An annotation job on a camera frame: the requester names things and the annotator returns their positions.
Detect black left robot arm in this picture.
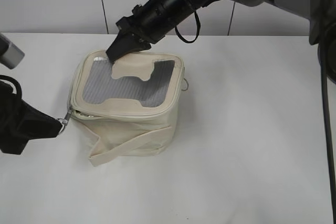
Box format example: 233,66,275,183
1,75,62,155

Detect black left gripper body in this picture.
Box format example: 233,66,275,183
1,99,29,155

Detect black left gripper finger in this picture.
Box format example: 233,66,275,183
18,100,61,143

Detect cream canvas zipper bag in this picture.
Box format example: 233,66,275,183
68,50,185,167

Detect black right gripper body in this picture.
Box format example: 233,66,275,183
116,0,200,48

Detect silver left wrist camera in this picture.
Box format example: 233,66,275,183
1,34,25,69

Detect silver zipper pull ring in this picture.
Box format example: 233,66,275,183
58,105,75,133

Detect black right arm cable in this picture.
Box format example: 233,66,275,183
316,19,336,209

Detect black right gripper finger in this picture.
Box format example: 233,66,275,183
106,32,151,63

